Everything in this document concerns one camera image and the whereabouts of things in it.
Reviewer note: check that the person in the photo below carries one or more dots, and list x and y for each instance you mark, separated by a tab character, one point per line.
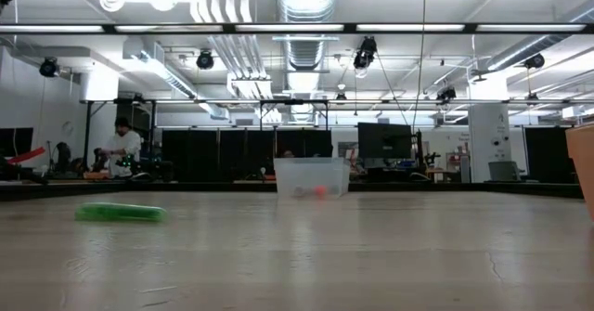
121	148
287	153

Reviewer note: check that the silver ventilation duct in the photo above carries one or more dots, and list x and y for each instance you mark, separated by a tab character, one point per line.
306	4

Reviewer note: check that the clear plastic bin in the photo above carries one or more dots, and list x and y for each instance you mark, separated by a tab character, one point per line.
297	172

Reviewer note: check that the black ceiling spotlight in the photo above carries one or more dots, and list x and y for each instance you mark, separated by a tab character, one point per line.
365	51
534	61
48	67
446	94
205	60

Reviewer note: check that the black table frame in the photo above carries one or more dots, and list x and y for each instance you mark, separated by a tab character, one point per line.
417	188

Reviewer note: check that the grey bin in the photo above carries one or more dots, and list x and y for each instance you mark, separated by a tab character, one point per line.
503	172

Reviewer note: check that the black wall monitor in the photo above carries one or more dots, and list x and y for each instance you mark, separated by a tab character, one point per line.
16	139

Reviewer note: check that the red foam tube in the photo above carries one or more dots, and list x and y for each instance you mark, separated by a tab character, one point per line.
28	154

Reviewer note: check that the black background station frame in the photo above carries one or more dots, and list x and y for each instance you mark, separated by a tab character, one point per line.
293	101
87	130

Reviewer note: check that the white square pillar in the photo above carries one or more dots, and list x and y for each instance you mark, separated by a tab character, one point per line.
489	134

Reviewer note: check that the black partition wall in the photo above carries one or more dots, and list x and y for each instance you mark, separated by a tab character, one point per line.
232	155

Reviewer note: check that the green marker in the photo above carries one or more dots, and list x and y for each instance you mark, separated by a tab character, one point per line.
120	212

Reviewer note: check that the black overhead rig beam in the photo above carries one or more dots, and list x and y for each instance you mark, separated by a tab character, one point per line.
228	28

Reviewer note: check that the black panel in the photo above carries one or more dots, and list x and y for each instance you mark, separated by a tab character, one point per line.
547	155

